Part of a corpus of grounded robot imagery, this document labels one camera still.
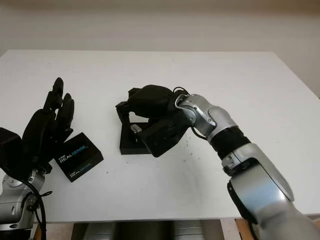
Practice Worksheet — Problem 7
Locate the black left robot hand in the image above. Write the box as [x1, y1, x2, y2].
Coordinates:
[21, 77, 75, 166]

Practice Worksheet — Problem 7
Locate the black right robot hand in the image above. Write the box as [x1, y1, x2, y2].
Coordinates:
[115, 84, 186, 126]

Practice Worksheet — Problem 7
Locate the small silver depth camera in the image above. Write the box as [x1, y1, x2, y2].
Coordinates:
[129, 124, 143, 135]

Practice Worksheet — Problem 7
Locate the black RealSense box lid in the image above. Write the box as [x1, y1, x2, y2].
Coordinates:
[53, 132, 105, 183]

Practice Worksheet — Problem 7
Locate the black box base with insert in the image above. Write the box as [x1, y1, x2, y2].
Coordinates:
[119, 122, 156, 156]

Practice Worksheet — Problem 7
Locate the grey left robot leg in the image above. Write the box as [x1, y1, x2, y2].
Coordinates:
[83, 222, 117, 240]

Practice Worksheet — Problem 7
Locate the grey robot leg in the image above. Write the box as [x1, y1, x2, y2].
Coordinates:
[173, 219, 205, 240]
[83, 222, 117, 240]

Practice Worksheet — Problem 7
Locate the dark robot pelvis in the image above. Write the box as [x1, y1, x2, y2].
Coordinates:
[114, 221, 177, 240]

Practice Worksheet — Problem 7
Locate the grey right robot leg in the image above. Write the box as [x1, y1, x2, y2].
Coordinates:
[173, 219, 205, 240]

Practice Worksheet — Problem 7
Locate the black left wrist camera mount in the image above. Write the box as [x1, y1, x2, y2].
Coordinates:
[0, 127, 48, 176]

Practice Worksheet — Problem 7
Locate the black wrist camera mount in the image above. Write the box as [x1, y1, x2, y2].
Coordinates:
[0, 127, 48, 176]
[139, 112, 187, 158]

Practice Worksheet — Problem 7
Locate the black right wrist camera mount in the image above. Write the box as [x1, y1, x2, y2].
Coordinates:
[139, 112, 187, 158]

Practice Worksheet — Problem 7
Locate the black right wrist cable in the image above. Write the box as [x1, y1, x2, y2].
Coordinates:
[172, 86, 209, 141]

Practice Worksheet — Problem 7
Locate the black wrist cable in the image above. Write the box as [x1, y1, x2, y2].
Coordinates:
[172, 86, 209, 141]
[0, 164, 49, 240]

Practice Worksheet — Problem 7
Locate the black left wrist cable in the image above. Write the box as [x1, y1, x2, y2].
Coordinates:
[0, 164, 49, 240]

